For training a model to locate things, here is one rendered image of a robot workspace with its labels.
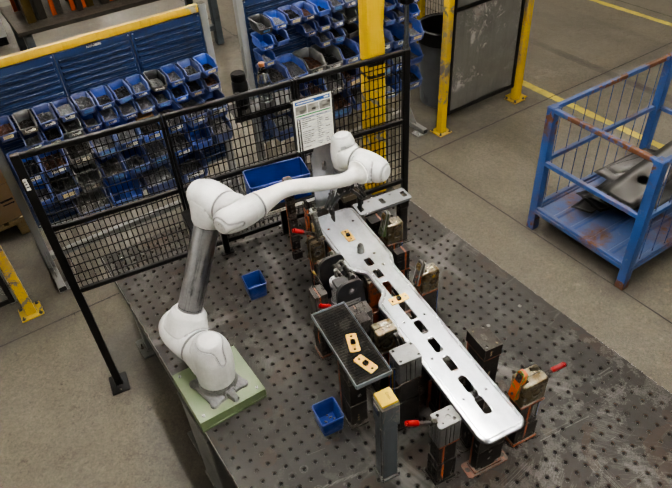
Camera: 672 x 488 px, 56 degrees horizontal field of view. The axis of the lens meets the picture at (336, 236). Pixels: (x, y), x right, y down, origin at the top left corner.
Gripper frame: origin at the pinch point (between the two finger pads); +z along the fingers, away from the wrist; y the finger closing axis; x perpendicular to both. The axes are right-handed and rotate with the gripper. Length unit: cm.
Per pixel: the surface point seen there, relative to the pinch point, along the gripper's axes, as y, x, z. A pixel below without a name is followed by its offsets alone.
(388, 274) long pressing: 3.5, -31.8, 13.1
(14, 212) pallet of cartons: -161, 232, 94
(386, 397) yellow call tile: -34, -96, -3
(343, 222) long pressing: 2.4, 9.8, 13.3
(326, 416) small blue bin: -44, -64, 43
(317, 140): 11, 54, -6
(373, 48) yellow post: 46, 58, -45
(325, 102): 17, 54, -26
